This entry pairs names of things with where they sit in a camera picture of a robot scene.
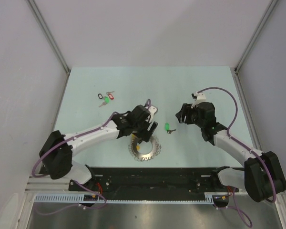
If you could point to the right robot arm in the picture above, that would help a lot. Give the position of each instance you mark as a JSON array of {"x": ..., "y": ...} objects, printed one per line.
[{"x": 261, "y": 176}]

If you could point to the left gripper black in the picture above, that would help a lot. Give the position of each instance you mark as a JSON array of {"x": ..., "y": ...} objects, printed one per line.
[{"x": 146, "y": 134}]

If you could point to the right aluminium frame post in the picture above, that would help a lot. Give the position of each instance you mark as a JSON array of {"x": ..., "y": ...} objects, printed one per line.
[{"x": 257, "y": 32}]

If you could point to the right aluminium side rail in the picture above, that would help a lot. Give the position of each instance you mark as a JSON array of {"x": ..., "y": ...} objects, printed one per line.
[{"x": 246, "y": 110}]

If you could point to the key with green tag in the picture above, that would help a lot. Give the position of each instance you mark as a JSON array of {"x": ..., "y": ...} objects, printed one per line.
[{"x": 167, "y": 128}]

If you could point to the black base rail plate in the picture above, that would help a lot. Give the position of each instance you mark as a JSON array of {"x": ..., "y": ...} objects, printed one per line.
[{"x": 195, "y": 171}]

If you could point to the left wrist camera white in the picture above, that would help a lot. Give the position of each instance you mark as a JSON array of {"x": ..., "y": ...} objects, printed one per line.
[{"x": 153, "y": 111}]

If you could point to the white slotted cable duct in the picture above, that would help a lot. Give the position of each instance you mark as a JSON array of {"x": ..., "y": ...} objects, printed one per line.
[{"x": 204, "y": 199}]

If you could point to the left aluminium frame post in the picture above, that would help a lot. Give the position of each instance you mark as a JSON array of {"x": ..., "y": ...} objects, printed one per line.
[{"x": 48, "y": 34}]

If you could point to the metal disc with keyrings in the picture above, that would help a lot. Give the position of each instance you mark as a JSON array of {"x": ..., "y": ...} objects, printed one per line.
[{"x": 144, "y": 151}]

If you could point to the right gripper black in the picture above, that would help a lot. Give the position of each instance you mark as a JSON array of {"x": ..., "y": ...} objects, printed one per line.
[{"x": 186, "y": 110}]

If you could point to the key with red tag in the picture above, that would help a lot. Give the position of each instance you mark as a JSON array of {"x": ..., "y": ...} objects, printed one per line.
[{"x": 110, "y": 95}]

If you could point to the aluminium frame post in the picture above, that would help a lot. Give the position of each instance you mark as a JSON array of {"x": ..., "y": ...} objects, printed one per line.
[
  {"x": 48, "y": 34},
  {"x": 257, "y": 32}
]

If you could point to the key with light-green tag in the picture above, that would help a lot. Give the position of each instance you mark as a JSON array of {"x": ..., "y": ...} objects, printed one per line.
[{"x": 105, "y": 101}]

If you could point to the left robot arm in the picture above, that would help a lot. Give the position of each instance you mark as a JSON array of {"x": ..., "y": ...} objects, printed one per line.
[{"x": 59, "y": 149}]

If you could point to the front aluminium crossbar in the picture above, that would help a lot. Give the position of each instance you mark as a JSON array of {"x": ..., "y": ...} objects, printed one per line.
[{"x": 47, "y": 186}]

